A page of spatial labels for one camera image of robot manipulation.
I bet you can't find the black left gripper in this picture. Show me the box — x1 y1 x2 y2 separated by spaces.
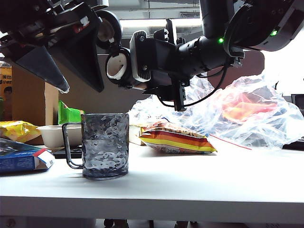
0 0 109 94

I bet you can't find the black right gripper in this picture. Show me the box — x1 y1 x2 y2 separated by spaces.
142 19 190 112

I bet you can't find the brown desk partition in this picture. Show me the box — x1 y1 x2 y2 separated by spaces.
45 51 266 129

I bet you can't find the striped red yellow snack bag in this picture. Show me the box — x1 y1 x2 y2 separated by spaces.
139 121 218 154

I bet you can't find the green snack packet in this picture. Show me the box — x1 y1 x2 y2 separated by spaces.
58 101 85 126

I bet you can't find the brown cardboard box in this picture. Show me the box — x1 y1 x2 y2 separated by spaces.
11 64 59 127

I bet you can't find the yellow printed carton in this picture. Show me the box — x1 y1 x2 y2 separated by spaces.
0 61 13 122

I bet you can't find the long ceiling light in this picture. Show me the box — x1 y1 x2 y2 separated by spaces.
118 18 202 28

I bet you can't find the white paper bowl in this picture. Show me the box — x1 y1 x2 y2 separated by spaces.
37 125 83 149

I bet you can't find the orange packet inside bag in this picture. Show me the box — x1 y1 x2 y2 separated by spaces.
220 91 278 122

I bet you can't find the black flat tray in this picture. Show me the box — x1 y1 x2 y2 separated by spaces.
52 146 84 159

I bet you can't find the clear crumpled plastic bag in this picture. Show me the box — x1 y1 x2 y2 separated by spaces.
129 73 304 150

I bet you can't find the blue product box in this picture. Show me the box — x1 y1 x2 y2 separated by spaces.
0 138 56 174

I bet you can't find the black monitor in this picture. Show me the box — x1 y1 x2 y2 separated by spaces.
291 94 304 112

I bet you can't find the black keyboard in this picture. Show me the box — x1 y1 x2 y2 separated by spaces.
282 137 304 152

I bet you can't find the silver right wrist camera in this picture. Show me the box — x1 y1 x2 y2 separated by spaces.
129 30 152 87

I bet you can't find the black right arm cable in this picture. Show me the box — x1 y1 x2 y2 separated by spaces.
156 63 230 107

